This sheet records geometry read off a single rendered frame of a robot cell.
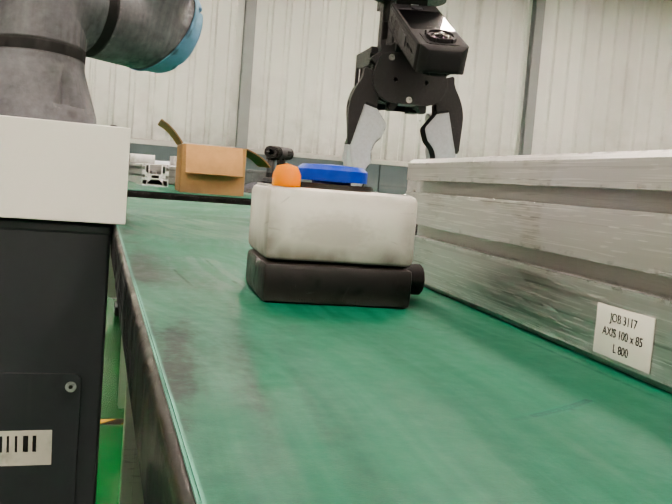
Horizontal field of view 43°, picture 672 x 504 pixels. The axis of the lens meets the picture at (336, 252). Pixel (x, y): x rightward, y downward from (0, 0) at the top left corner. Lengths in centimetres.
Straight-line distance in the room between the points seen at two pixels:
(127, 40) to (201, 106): 1048
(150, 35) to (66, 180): 25
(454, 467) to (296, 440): 4
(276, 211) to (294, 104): 1137
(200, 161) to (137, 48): 156
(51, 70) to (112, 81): 1054
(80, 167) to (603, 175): 69
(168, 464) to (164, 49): 96
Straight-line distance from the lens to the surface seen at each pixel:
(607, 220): 36
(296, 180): 44
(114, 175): 96
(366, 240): 44
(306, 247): 44
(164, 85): 1156
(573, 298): 38
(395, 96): 80
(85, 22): 108
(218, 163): 267
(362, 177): 47
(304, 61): 1193
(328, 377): 28
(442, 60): 73
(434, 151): 81
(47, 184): 97
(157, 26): 113
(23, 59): 104
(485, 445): 23
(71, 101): 104
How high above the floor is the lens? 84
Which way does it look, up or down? 5 degrees down
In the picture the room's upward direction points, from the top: 4 degrees clockwise
